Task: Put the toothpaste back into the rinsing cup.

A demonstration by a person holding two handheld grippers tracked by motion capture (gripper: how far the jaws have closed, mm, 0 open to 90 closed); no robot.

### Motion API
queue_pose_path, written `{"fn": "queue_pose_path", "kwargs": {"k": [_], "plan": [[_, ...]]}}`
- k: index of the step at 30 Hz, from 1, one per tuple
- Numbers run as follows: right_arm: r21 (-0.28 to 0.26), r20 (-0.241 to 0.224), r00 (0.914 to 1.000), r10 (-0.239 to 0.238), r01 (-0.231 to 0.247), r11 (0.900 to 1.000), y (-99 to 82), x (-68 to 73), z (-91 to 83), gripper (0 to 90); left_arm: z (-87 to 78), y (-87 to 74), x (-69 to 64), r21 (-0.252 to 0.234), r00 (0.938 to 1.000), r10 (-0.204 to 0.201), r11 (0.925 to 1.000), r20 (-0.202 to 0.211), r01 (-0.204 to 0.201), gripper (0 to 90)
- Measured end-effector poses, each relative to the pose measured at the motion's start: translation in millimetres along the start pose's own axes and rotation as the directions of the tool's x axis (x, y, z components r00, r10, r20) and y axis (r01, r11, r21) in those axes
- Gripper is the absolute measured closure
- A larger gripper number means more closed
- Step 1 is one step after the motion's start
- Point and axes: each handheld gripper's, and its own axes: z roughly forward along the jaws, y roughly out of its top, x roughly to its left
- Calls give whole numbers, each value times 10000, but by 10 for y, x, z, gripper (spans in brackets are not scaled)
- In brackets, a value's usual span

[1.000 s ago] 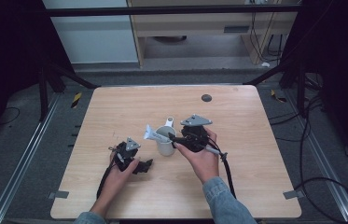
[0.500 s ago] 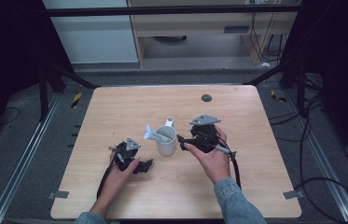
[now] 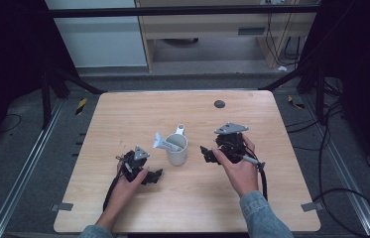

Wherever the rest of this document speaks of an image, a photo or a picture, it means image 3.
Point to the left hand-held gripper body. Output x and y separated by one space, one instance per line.
134 163

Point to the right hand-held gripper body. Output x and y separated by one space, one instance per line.
230 145

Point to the white and teal toothpaste tube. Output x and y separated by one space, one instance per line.
166 144

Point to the white cup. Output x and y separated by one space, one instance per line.
177 148

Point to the person's left hand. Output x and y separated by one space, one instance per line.
124 191

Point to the person's right hand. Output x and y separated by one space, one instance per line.
240 175

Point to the dark round table grommet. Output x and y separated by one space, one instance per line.
219 104

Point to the yellow and black tape strip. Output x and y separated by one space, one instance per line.
81 106
295 103

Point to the small white floor object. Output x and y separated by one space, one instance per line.
282 68

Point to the black metal stand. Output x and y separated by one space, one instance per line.
319 95
45 99

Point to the light wooden desk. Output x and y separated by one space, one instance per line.
205 28

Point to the white cabinet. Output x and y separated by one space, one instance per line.
99 39

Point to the dark curtain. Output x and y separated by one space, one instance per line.
364 66
7 66

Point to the grey table bracket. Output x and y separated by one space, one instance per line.
312 206
62 207

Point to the metal floor rail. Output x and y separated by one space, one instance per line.
347 172
24 172

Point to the black horizontal frame bar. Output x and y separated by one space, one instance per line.
172 11

